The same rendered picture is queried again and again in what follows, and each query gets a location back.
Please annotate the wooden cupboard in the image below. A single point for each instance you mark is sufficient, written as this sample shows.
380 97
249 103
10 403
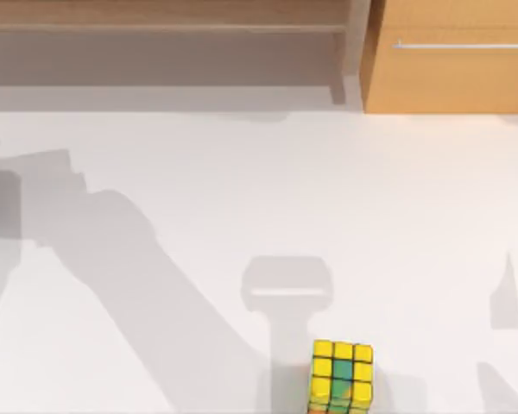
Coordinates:
449 77

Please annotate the open wooden shelf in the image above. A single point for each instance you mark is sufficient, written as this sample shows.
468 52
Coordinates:
164 28

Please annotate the yellow puzzle cube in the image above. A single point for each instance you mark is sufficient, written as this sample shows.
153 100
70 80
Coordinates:
342 376

